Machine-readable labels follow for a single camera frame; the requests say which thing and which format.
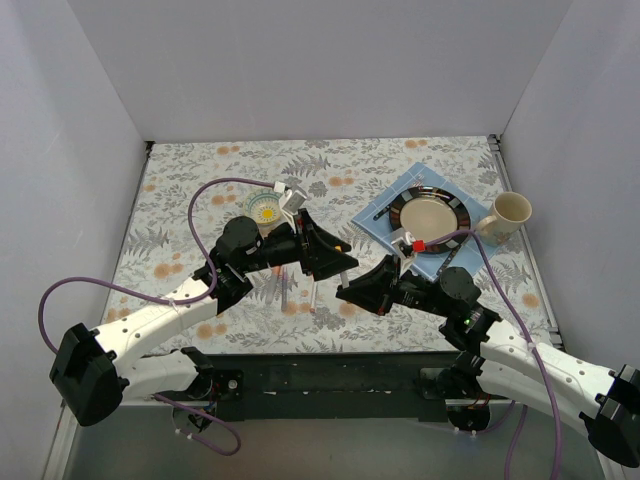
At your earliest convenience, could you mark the purple pen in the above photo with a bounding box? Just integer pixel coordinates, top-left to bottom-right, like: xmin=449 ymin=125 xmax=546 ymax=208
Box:
xmin=280 ymin=266 xmax=289 ymax=313

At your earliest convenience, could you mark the pink white pen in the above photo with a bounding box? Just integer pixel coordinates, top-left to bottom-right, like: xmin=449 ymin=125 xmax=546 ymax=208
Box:
xmin=309 ymin=280 xmax=318 ymax=314

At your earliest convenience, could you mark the grey highlighter pen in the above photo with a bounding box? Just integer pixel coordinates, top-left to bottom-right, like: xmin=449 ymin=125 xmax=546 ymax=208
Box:
xmin=265 ymin=266 xmax=281 ymax=305

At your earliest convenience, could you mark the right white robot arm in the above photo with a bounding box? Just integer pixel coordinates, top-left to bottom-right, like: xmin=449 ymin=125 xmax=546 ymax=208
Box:
xmin=336 ymin=255 xmax=639 ymax=468

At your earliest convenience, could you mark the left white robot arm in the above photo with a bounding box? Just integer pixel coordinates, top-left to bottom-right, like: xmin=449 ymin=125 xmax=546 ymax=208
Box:
xmin=49 ymin=209 xmax=358 ymax=426

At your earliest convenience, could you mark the patterned glass bowl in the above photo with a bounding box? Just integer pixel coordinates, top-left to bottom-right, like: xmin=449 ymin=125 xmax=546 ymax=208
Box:
xmin=243 ymin=188 xmax=282 ymax=233

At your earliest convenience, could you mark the blue checked cloth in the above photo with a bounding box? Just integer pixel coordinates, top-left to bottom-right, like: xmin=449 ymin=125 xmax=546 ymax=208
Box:
xmin=353 ymin=163 xmax=488 ymax=280

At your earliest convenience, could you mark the dark striped plate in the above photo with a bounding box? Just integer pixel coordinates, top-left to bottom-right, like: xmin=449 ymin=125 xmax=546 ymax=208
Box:
xmin=389 ymin=186 xmax=471 ymax=243

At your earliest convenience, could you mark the floral table mat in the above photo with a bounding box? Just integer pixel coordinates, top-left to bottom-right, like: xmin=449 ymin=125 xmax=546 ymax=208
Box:
xmin=94 ymin=135 xmax=556 ymax=355

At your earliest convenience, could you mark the cream ceramic mug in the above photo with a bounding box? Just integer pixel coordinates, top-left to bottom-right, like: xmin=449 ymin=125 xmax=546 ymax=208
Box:
xmin=475 ymin=191 xmax=532 ymax=246

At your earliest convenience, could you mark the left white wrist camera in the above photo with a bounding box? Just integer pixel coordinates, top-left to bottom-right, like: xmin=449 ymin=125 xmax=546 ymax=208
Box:
xmin=273 ymin=181 xmax=307 ymax=228

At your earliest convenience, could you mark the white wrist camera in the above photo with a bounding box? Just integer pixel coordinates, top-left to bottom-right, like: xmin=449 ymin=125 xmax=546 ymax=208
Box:
xmin=273 ymin=181 xmax=307 ymax=228
xmin=391 ymin=228 xmax=425 ymax=276

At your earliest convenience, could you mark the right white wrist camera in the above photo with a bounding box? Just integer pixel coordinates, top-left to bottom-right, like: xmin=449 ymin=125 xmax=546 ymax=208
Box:
xmin=391 ymin=228 xmax=425 ymax=276

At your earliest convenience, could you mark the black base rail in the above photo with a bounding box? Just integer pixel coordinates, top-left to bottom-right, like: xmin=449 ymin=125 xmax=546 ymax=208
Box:
xmin=154 ymin=353 xmax=521 ymax=424

